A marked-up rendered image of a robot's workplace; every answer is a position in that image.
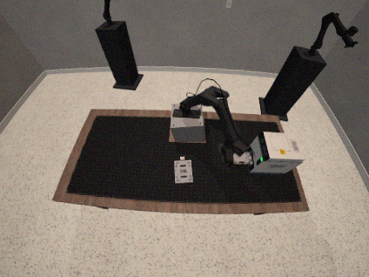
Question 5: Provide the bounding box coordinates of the pale pink sheet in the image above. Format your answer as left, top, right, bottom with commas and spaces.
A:
233, 153, 249, 163

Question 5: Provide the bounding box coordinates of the white benchtop heat sealer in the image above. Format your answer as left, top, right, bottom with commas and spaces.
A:
246, 132, 305, 175

